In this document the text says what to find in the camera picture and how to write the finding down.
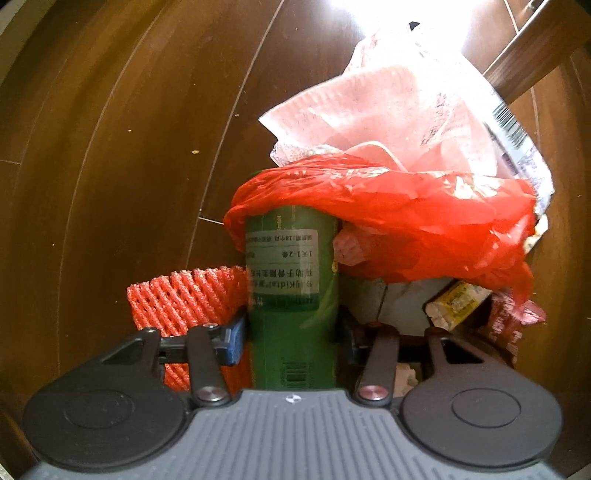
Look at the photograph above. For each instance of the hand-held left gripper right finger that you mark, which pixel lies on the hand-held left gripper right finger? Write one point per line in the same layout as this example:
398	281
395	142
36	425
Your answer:
347	339

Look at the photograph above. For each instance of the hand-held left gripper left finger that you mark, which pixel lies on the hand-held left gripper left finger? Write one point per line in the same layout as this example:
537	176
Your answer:
234	342

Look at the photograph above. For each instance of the green labelled can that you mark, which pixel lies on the green labelled can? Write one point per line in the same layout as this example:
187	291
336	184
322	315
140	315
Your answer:
291	295

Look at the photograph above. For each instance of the red plastic bag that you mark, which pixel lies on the red plastic bag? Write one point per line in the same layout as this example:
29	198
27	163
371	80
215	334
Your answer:
415	221

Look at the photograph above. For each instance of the orange foam fruit net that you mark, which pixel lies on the orange foam fruit net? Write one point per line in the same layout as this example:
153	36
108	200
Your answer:
180	304

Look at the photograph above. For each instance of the crumpled clear plastic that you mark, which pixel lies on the crumpled clear plastic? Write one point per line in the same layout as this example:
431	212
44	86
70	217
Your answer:
351	247

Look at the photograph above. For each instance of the yellow snack wrapper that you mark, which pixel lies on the yellow snack wrapper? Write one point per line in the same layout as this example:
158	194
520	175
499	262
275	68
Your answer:
455	304

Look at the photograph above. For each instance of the dark red snack wrapper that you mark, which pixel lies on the dark red snack wrapper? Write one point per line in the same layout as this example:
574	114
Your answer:
503	332

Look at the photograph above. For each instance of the pink white tissue paper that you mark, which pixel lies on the pink white tissue paper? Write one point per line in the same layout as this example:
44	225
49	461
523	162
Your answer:
383	106

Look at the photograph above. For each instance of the white barcode wrapper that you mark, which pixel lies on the white barcode wrapper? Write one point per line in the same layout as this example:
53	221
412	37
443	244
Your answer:
517	138

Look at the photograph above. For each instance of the wooden furniture leg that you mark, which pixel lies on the wooden furniture leg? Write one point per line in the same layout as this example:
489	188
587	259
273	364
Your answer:
535	50

